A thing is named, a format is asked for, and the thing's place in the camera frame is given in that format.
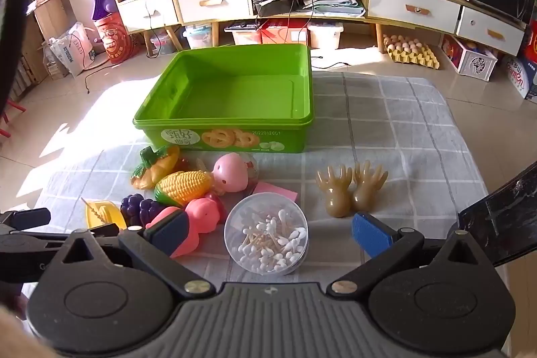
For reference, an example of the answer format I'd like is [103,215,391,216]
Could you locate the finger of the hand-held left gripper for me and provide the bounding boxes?
[0,224,121,248]
[0,208,52,234]

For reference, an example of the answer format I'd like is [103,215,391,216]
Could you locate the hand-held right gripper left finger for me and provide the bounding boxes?
[39,209,217,299]

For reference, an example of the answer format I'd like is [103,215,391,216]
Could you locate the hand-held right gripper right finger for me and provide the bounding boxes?
[326,212,501,298]

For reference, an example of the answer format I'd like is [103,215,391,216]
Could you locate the pink toy pig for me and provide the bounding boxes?
[145,197,227,259]

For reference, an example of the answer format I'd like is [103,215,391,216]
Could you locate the tan rubber hand toy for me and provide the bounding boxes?
[316,165,355,218]
[351,160,389,213]

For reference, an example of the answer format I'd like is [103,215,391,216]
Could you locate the purple toy grapes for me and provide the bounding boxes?
[121,194,166,228]

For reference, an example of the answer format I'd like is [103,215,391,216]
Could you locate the yellow toy corn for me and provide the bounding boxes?
[154,170,214,207]

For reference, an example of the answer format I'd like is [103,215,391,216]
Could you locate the yellow toy bowl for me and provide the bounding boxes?
[86,199,127,231]

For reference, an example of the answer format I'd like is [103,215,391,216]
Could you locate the clear cotton swab jar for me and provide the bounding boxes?
[224,192,310,272]

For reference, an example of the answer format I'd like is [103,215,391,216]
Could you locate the green plastic box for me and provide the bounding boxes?
[133,44,315,154]

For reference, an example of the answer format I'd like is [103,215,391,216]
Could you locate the pink capsule ball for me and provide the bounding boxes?
[212,152,261,195]

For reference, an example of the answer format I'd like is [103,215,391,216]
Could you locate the grey plaid tablecloth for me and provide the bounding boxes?
[34,70,489,287]

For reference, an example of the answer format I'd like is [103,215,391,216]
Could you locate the pink sticky note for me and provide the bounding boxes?
[252,182,299,204]

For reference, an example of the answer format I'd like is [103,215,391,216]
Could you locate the black glossy panel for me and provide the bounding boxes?
[456,162,537,268]

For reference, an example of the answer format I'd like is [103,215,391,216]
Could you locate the white plastic bag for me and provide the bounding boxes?
[44,22,95,78]

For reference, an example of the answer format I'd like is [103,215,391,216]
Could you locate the egg tray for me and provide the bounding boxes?
[383,34,441,70]

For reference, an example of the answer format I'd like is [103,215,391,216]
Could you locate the clear storage box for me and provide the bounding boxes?
[185,24,214,48]

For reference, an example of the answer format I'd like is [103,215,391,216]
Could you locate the white storage box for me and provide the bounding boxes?
[308,22,345,48]

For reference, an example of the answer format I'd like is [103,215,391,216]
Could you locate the dark lidded storage box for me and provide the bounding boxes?
[224,22,263,46]

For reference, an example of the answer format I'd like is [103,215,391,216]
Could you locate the blue and white carton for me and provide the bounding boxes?
[505,56,537,103]

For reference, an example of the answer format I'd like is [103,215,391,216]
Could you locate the red storage box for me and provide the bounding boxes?
[260,20,309,46]

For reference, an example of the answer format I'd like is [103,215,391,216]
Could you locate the white drawer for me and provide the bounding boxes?
[117,0,177,32]
[367,0,462,34]
[456,8,527,44]
[175,0,252,23]

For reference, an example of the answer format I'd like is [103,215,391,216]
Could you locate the red cardboard box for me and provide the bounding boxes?
[522,20,537,61]

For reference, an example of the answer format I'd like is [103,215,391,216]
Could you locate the black bag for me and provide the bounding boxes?
[252,0,303,17]

